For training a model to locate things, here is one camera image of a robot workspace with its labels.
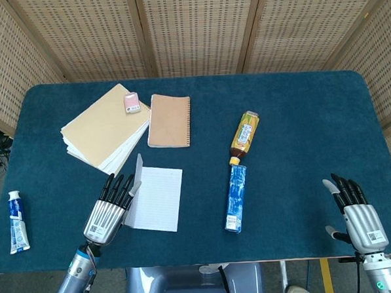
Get white shoe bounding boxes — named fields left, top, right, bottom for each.
left=284, top=284, right=317, bottom=293

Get woven rattan screen panel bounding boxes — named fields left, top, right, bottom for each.
left=134, top=0, right=268, bottom=80
left=318, top=0, right=391, bottom=199
left=5, top=0, right=157, bottom=87
left=233, top=0, right=376, bottom=75
left=0, top=0, right=69, bottom=138

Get yellow label tea bottle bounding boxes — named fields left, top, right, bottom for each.
left=227, top=109, right=263, bottom=167

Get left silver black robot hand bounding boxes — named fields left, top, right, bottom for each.
left=80, top=171, right=145, bottom=248

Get small pink white eraser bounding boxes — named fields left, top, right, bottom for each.
left=123, top=92, right=141, bottom=115

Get blue white toothpaste tube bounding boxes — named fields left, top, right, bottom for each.
left=7, top=189, right=31, bottom=256

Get brown spiral bound notebook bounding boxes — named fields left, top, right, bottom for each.
left=145, top=92, right=194, bottom=150

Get blue toothpaste carton box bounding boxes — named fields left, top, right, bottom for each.
left=221, top=163, right=251, bottom=233

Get tan cover notebook stack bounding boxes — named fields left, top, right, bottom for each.
left=58, top=81, right=155, bottom=179

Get lined white notebook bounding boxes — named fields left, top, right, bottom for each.
left=120, top=151, right=187, bottom=235

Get dark teal table cloth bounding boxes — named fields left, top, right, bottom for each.
left=0, top=66, right=391, bottom=276

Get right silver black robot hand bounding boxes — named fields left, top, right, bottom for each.
left=321, top=170, right=390, bottom=255

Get grey blue robot torso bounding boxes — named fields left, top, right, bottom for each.
left=121, top=260, right=266, bottom=293

